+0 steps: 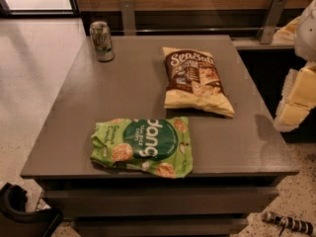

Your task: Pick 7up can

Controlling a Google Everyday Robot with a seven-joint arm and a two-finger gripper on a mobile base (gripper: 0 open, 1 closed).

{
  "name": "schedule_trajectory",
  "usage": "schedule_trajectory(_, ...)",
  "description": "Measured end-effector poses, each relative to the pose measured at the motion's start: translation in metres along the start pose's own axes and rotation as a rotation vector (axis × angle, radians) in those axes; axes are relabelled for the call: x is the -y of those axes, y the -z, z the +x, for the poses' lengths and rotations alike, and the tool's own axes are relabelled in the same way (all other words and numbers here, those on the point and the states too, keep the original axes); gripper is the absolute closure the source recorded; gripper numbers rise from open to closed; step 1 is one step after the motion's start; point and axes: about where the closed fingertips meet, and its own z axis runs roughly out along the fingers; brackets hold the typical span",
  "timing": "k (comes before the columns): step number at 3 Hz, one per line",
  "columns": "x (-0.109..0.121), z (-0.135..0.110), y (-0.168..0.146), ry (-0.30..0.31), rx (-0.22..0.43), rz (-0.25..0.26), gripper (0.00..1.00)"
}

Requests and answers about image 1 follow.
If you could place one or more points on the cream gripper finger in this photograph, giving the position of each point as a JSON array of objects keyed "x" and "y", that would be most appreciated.
[
  {"x": 286, "y": 33},
  {"x": 298, "y": 98}
]

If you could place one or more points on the green 7up soda can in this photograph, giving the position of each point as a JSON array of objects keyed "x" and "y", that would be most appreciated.
[{"x": 100, "y": 34}]

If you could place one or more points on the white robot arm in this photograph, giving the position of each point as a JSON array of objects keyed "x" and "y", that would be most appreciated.
[{"x": 305, "y": 34}]

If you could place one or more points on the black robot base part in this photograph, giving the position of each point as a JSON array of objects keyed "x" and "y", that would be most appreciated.
[{"x": 16, "y": 222}]

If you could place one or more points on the grey drawer cabinet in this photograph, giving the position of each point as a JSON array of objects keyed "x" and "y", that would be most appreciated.
[{"x": 238, "y": 161}]

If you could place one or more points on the sea salt chips bag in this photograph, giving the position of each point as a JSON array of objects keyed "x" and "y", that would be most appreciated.
[{"x": 193, "y": 82}]

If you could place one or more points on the green dang rice chips bag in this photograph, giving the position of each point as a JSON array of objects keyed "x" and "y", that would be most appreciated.
[{"x": 161, "y": 147}]

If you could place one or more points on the right metal wall bracket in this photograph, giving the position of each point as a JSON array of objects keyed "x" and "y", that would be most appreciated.
[{"x": 266, "y": 33}]

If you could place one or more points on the metal wall bracket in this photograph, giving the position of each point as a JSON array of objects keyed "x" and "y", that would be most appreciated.
[
  {"x": 128, "y": 17},
  {"x": 266, "y": 33}
]

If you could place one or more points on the left metal wall bracket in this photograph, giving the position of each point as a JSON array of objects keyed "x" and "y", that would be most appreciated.
[{"x": 128, "y": 17}]

